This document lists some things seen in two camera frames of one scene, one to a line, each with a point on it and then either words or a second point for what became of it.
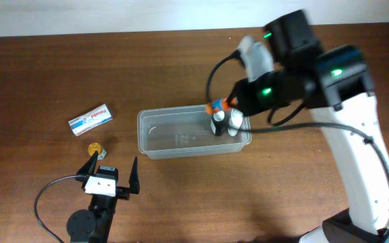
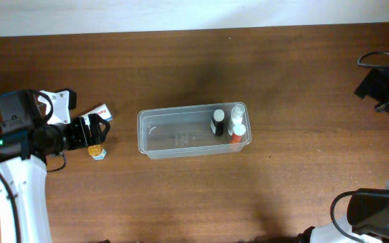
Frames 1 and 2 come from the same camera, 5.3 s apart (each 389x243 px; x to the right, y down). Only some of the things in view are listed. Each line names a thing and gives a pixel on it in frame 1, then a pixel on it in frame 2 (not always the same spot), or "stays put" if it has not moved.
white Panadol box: x=90 y=119 stays put
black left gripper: x=122 y=192 → x=84 y=131
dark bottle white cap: x=217 y=122 stays put
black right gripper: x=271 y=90 → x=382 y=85
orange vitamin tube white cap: x=218 y=104 → x=238 y=130
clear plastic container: x=184 y=131 stays put
